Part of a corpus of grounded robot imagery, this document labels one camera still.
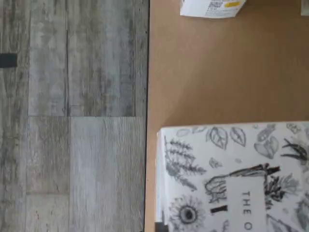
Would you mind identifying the brown particle shelf board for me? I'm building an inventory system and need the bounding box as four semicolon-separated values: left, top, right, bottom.
144;0;309;232

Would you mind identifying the white box with dark strip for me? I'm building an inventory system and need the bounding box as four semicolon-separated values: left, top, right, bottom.
155;122;309;232

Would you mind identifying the white and yellow snack box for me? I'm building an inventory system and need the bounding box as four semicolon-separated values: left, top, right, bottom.
179;0;247;18

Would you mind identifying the black floor strip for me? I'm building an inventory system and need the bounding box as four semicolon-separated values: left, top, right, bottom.
0;53;18;68

